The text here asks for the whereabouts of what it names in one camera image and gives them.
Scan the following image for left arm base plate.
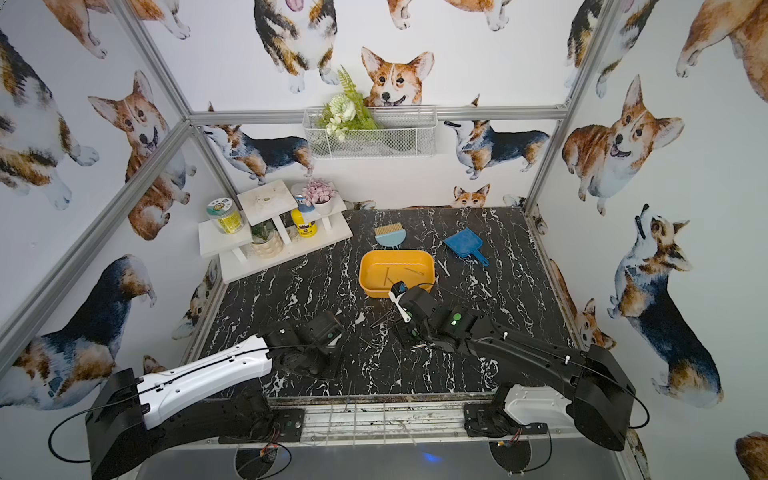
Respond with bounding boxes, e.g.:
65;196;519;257
241;408;306;443

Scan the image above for white wire wall basket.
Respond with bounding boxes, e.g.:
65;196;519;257
302;106;438;159

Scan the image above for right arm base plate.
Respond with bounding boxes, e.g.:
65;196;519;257
462;403;549;438

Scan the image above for small blue hand brush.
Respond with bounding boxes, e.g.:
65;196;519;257
374;223;406;248

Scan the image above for yellow toy bottle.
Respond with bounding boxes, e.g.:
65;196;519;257
291;209;318;238

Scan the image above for green lidded glass jar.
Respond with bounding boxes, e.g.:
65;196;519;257
206;197;244;235

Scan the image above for small plant in woven pot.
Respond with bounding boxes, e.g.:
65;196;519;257
251;220;284;259

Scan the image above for blue plastic dustpan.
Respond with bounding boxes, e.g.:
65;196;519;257
443;228;490;267

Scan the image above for pink flowers in white pot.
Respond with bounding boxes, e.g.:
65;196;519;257
302;178;338;216

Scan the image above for yellow plastic storage box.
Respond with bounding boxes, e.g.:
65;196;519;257
359;250;436;298

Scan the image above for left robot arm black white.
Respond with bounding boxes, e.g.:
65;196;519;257
85;312;346;479

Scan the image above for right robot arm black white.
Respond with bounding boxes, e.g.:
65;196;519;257
389;282;638;451

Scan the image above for green white artificial flowers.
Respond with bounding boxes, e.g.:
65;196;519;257
316;66;380;142

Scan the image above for white tiered display shelf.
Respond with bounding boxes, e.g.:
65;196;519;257
198;180;352;284

